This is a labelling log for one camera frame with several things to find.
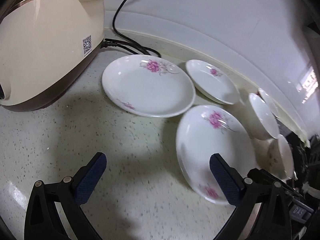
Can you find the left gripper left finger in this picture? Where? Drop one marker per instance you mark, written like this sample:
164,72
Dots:
42,219

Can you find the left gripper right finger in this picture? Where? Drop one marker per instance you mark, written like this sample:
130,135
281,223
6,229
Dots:
273,220

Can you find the oval floral white plate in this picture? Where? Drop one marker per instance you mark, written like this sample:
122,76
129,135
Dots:
205,130

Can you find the large floral white plate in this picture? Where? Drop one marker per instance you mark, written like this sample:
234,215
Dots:
148,86

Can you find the white speckled bowl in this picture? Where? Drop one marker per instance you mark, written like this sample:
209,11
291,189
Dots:
279,159

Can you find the plain white bowl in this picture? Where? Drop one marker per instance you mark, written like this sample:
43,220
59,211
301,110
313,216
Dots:
260,120

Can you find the red white bowl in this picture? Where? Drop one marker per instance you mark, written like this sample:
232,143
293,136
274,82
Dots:
269,101

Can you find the small floral white plate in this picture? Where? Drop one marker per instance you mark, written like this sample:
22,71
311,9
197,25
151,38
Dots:
212,82

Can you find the cream electric cooker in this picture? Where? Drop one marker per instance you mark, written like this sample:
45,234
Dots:
45,46

